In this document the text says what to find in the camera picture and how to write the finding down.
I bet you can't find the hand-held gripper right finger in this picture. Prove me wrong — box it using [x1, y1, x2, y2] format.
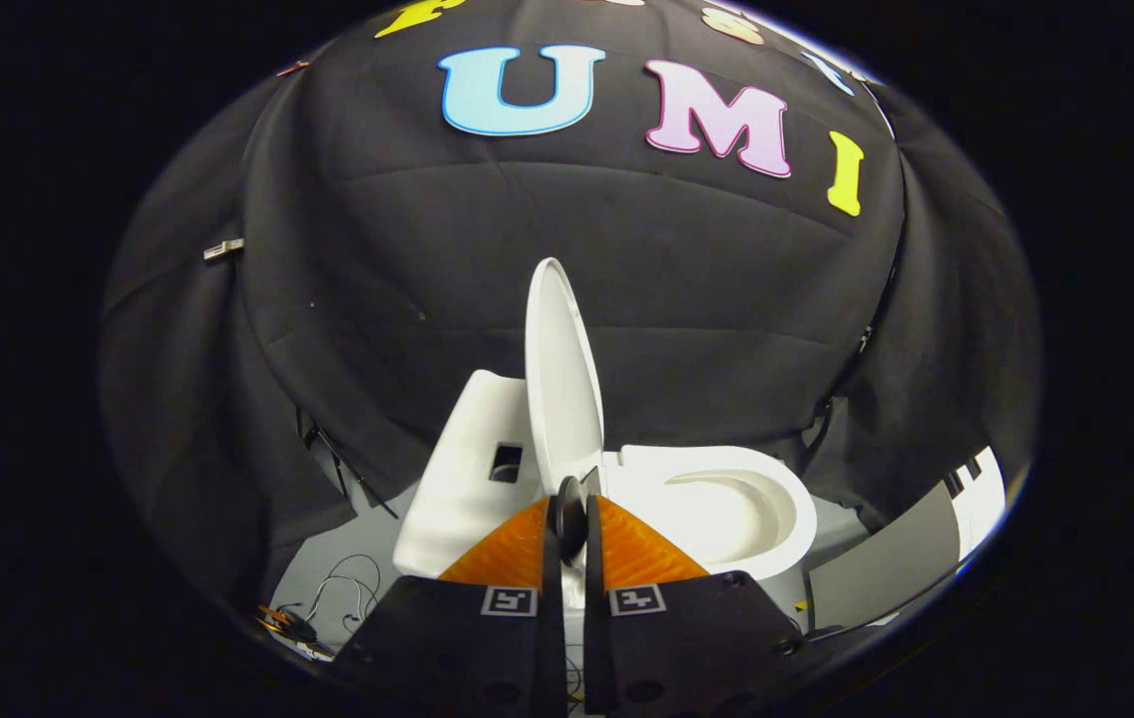
[583, 494, 807, 718]

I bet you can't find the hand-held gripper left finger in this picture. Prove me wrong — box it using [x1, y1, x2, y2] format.
[337, 496, 567, 718]

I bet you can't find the white toilet lid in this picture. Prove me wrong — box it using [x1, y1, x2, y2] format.
[525, 257, 607, 561]

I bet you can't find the white ceramic toilet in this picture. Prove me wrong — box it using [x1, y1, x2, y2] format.
[393, 369, 819, 611]

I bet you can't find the grey panel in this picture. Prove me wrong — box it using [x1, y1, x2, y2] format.
[808, 481, 962, 635]

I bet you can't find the black backdrop cloth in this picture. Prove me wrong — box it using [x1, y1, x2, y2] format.
[98, 0, 1042, 601]

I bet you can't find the white black striped object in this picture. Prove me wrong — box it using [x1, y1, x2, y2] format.
[944, 446, 1009, 561]

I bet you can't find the thin white cable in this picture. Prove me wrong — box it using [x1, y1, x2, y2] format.
[287, 553, 384, 641]

